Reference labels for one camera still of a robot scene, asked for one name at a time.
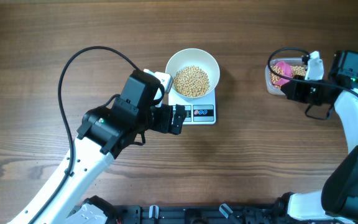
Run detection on pink measuring scoop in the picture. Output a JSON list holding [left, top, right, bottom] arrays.
[[270, 61, 292, 88]]

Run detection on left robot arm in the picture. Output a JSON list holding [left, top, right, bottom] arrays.
[[11, 70, 186, 223]]

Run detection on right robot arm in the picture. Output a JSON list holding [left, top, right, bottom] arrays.
[[275, 50, 358, 223]]

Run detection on white digital kitchen scale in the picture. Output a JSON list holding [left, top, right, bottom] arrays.
[[168, 90, 216, 125]]

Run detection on soybeans in bowl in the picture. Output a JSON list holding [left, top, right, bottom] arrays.
[[173, 65, 210, 97]]

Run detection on white bowl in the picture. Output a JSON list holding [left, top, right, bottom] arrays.
[[165, 49, 221, 96]]

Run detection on yellow soybeans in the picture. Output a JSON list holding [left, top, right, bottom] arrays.
[[273, 65, 306, 89]]

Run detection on clear plastic container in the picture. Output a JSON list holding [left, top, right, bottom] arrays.
[[265, 58, 306, 96]]

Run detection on right black cable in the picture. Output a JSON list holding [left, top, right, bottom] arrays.
[[266, 47, 358, 125]]

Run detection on black cable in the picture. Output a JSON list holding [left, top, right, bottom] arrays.
[[26, 45, 141, 224], [266, 47, 358, 125]]

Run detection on left black cable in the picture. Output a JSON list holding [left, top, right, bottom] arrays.
[[26, 45, 141, 224]]

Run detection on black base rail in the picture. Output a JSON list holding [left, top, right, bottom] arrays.
[[101, 205, 291, 224]]

